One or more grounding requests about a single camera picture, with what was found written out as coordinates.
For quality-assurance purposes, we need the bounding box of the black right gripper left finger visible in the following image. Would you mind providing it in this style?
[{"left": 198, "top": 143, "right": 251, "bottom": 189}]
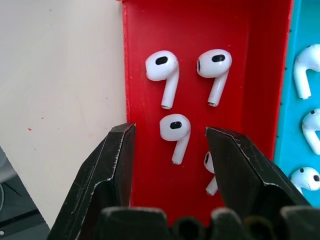
[{"left": 46, "top": 122, "right": 137, "bottom": 240}]

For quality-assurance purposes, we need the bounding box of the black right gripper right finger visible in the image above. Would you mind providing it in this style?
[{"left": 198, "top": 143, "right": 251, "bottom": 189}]
[{"left": 204, "top": 126, "right": 313, "bottom": 209}]

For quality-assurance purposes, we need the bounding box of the white earbud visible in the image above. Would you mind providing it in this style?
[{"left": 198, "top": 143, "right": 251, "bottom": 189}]
[
  {"left": 158, "top": 113, "right": 192, "bottom": 165},
  {"left": 292, "top": 43, "right": 320, "bottom": 100},
  {"left": 301, "top": 108, "right": 320, "bottom": 155},
  {"left": 290, "top": 166, "right": 320, "bottom": 193},
  {"left": 203, "top": 150, "right": 219, "bottom": 197},
  {"left": 196, "top": 48, "right": 233, "bottom": 108},
  {"left": 145, "top": 50, "right": 180, "bottom": 110}
]

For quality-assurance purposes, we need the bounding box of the blue plastic tray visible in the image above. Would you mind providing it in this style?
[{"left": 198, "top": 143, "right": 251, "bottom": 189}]
[{"left": 272, "top": 0, "right": 320, "bottom": 208}]

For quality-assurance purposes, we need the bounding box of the red plastic tray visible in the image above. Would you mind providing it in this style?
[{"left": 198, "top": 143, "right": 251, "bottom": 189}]
[{"left": 116, "top": 0, "right": 294, "bottom": 227}]

